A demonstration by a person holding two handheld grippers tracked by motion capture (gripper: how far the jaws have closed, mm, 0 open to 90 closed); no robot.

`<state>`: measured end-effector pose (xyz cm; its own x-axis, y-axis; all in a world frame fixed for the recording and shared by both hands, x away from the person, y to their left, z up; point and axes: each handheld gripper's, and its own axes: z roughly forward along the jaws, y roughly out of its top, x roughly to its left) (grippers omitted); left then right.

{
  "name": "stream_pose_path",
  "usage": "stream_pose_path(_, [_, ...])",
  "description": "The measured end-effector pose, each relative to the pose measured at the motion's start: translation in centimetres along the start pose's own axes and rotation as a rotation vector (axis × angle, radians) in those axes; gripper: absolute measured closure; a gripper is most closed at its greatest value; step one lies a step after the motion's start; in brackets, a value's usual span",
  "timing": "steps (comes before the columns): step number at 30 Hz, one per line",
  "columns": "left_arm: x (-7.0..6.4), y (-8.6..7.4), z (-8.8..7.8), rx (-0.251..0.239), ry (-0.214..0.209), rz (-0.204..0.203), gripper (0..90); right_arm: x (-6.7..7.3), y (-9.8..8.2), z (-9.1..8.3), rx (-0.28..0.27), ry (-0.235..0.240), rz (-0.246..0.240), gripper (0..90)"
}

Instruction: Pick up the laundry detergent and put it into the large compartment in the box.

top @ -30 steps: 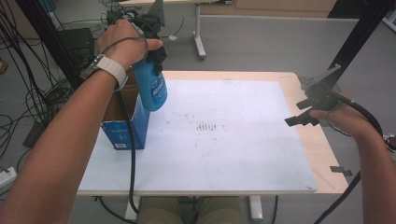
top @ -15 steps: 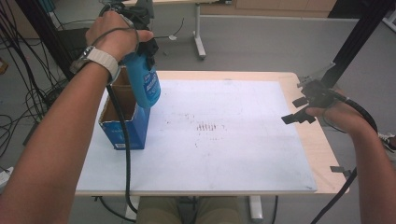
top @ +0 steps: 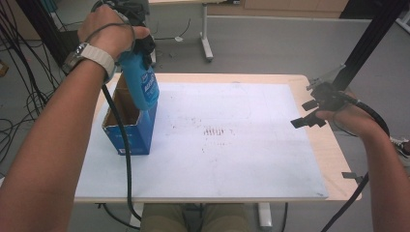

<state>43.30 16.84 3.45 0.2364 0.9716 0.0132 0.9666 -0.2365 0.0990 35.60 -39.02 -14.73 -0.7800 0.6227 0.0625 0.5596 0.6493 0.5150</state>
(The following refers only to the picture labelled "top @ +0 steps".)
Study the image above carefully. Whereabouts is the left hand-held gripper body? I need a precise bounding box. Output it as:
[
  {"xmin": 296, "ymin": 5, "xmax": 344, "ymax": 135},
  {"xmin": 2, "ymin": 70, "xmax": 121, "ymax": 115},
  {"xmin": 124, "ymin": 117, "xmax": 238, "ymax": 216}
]
[{"xmin": 91, "ymin": 0, "xmax": 151, "ymax": 28}]

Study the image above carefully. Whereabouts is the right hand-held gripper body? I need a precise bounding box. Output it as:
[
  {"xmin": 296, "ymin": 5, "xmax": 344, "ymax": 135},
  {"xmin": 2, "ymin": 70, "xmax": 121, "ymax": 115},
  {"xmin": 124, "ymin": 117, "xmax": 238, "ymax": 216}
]
[{"xmin": 305, "ymin": 63, "xmax": 360, "ymax": 113}]

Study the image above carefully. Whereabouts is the blue bottle with white cap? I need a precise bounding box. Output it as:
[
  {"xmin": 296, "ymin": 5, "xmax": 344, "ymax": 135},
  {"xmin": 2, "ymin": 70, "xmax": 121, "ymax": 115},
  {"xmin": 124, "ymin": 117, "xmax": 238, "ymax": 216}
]
[{"xmin": 118, "ymin": 50, "xmax": 161, "ymax": 111}]

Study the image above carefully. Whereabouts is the blue cardboard box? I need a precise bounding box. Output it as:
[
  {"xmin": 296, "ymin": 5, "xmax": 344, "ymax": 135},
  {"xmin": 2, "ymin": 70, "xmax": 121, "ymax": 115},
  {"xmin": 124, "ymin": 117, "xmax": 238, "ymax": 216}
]
[{"xmin": 102, "ymin": 72, "xmax": 159, "ymax": 157}]

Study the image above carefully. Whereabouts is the person's right hand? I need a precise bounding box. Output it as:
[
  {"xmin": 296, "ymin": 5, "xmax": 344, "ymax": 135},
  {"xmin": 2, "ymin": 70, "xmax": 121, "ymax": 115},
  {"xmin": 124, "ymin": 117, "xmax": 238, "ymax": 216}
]
[{"xmin": 314, "ymin": 102, "xmax": 385, "ymax": 138}]

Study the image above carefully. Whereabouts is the person's left hand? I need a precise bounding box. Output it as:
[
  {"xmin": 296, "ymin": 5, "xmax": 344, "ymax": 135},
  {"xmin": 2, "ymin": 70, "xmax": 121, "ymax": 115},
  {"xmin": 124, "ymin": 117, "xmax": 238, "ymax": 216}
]
[{"xmin": 76, "ymin": 4, "xmax": 151, "ymax": 61}]

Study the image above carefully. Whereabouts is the background table with white leg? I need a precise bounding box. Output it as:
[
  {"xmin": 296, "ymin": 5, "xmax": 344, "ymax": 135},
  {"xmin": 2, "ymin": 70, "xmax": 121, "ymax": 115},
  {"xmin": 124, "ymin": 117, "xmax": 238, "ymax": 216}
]
[{"xmin": 148, "ymin": 0, "xmax": 242, "ymax": 63}]

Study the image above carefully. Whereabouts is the black tape strip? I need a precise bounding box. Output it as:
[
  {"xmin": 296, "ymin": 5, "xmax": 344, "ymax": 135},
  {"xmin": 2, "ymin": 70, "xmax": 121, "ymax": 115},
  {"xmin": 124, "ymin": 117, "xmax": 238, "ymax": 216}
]
[{"xmin": 341, "ymin": 171, "xmax": 365, "ymax": 184}]

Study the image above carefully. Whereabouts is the white paper sheet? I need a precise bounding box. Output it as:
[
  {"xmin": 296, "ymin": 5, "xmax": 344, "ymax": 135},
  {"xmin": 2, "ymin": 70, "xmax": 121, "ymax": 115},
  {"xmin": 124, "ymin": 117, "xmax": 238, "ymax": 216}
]
[{"xmin": 74, "ymin": 80, "xmax": 330, "ymax": 199}]

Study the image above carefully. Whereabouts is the person's shoe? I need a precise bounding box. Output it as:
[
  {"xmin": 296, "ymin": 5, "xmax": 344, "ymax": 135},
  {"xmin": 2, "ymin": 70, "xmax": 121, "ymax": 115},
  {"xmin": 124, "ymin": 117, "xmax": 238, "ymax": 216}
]
[{"xmin": 390, "ymin": 136, "xmax": 410, "ymax": 160}]

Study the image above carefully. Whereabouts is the white table leg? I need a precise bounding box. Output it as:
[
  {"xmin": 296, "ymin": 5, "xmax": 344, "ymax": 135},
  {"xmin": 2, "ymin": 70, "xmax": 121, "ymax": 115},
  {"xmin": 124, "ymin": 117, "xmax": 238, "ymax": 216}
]
[
  {"xmin": 257, "ymin": 202, "xmax": 274, "ymax": 230},
  {"xmin": 129, "ymin": 202, "xmax": 145, "ymax": 229}
]

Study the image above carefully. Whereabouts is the person's right leg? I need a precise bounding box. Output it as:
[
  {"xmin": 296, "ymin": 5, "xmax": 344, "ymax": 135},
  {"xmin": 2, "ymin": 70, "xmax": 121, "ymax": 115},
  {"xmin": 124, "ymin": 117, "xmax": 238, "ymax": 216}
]
[{"xmin": 204, "ymin": 202, "xmax": 249, "ymax": 232}]

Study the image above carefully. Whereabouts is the person's leg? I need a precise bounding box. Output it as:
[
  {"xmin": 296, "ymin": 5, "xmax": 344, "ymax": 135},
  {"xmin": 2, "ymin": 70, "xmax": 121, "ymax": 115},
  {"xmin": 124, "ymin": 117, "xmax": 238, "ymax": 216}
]
[
  {"xmin": 140, "ymin": 202, "xmax": 191, "ymax": 232},
  {"xmin": 204, "ymin": 202, "xmax": 249, "ymax": 232}
]

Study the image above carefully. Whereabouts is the person's left leg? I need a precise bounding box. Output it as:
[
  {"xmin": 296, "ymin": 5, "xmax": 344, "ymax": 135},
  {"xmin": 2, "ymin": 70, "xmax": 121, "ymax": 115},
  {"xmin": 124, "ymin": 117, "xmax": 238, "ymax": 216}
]
[{"xmin": 140, "ymin": 202, "xmax": 191, "ymax": 232}]

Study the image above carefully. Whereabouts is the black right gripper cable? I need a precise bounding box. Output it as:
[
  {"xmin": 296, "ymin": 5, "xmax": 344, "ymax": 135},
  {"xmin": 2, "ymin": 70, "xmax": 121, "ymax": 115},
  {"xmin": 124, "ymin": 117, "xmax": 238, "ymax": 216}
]
[{"xmin": 320, "ymin": 96, "xmax": 391, "ymax": 232}]

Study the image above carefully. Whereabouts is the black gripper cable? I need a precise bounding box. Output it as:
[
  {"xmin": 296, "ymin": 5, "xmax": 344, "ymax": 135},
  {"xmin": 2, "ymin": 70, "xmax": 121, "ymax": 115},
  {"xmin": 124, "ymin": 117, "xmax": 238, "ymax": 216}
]
[
  {"xmin": 102, "ymin": 83, "xmax": 143, "ymax": 222},
  {"xmin": 320, "ymin": 96, "xmax": 391, "ymax": 232}
]

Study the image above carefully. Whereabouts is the wristwatch with white strap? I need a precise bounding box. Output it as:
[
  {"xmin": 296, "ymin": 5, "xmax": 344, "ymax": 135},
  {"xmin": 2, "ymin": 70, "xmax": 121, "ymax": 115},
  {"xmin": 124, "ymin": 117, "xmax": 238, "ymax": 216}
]
[{"xmin": 61, "ymin": 42, "xmax": 117, "ymax": 84}]

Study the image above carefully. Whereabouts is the black metal frame post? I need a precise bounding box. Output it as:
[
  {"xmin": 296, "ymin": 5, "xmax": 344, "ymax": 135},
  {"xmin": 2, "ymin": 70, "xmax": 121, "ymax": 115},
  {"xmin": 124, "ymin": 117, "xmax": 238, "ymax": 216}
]
[
  {"xmin": 332, "ymin": 0, "xmax": 410, "ymax": 92},
  {"xmin": 15, "ymin": 0, "xmax": 81, "ymax": 67}
]

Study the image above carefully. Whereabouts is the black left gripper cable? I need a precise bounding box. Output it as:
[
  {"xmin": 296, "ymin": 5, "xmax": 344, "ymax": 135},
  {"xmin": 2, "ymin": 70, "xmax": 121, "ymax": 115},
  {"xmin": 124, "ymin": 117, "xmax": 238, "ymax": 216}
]
[{"xmin": 102, "ymin": 83, "xmax": 143, "ymax": 222}]

